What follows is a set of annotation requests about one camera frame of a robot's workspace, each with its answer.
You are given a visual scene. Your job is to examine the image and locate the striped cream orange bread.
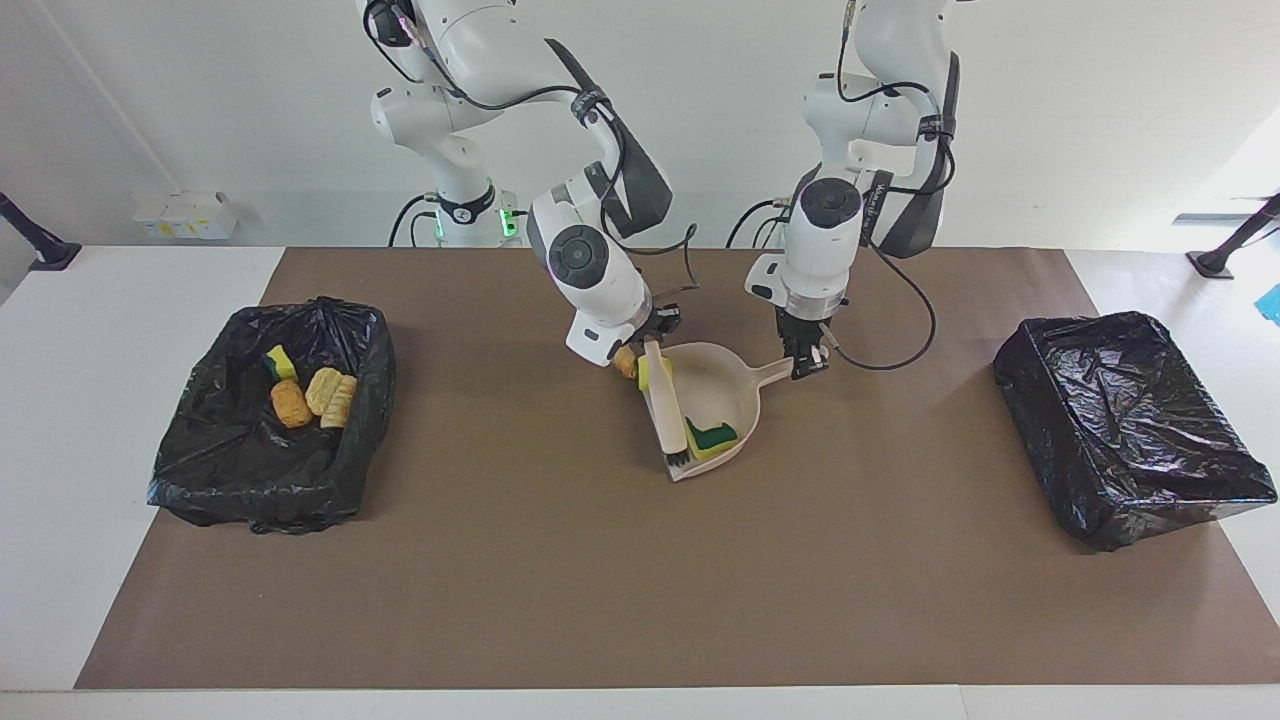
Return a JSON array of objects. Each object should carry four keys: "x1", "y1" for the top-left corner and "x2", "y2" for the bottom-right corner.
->
[{"x1": 320, "y1": 374, "x2": 359, "y2": 430}]

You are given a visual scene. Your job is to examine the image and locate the brown table mat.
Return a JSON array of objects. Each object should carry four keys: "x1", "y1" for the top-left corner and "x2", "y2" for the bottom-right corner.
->
[{"x1": 75, "y1": 246, "x2": 1280, "y2": 690}]

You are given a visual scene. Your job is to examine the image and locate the black base cable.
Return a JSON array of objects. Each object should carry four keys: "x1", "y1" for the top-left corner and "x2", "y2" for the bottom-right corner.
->
[
  {"x1": 388, "y1": 193, "x2": 441, "y2": 248},
  {"x1": 725, "y1": 197, "x2": 796, "y2": 249}
]

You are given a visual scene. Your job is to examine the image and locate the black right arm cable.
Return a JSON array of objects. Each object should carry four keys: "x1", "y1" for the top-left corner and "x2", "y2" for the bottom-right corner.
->
[{"x1": 362, "y1": 0, "x2": 701, "y2": 301}]

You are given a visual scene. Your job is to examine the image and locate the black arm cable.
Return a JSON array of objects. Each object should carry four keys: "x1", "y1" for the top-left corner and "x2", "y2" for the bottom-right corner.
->
[
  {"x1": 362, "y1": 0, "x2": 701, "y2": 301},
  {"x1": 825, "y1": 0, "x2": 958, "y2": 372}
]

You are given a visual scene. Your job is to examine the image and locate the orange brown nugget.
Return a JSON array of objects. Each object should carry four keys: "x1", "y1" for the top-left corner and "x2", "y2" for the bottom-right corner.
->
[{"x1": 270, "y1": 379, "x2": 313, "y2": 429}]

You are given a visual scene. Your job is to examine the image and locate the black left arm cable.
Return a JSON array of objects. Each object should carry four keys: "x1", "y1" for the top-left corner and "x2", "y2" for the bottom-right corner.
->
[{"x1": 825, "y1": 0, "x2": 958, "y2": 372}]

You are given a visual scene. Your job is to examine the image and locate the white power strip box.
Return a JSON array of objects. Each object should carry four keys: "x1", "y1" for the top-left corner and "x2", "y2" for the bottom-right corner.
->
[{"x1": 132, "y1": 191, "x2": 239, "y2": 241}]

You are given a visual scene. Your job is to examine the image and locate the beige plastic dustpan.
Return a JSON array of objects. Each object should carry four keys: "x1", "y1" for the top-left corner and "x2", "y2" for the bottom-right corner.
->
[{"x1": 640, "y1": 342, "x2": 797, "y2": 484}]

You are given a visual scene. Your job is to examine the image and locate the beige hand brush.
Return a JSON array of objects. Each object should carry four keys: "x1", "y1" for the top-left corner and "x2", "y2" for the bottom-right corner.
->
[{"x1": 644, "y1": 339, "x2": 692, "y2": 472}]

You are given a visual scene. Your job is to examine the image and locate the bin with black bag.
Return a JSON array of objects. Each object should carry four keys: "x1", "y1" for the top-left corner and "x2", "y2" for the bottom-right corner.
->
[
  {"x1": 147, "y1": 295, "x2": 397, "y2": 535},
  {"x1": 992, "y1": 311, "x2": 1279, "y2": 553}
]

